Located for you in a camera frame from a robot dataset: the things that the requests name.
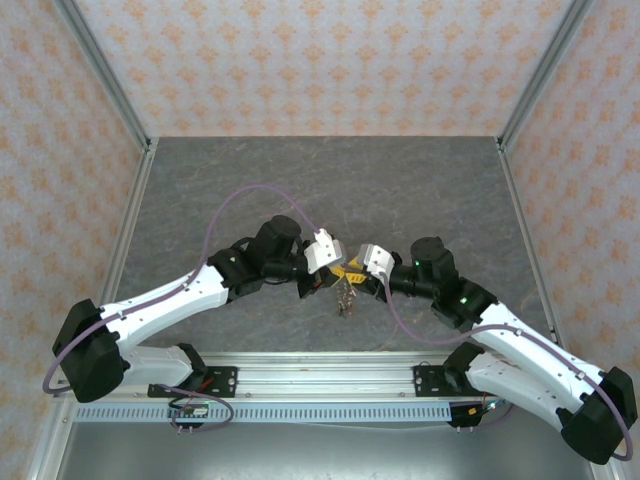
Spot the grey metal front panel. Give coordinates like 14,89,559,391
54,422,601,480

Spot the aluminium table side rail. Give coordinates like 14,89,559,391
24,139,160,480
496,137,626,480

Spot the slotted white cable duct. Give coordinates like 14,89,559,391
74,403,454,424

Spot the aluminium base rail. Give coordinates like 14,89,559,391
134,351,501,401

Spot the large round metal keyring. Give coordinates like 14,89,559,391
333,282,360,320

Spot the black mount plate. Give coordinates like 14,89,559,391
199,366,239,397
412,365,454,399

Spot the aluminium frame post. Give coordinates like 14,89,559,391
498,0,594,151
52,0,154,151

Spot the small controller board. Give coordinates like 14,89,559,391
447,399,506,430
168,402,210,420

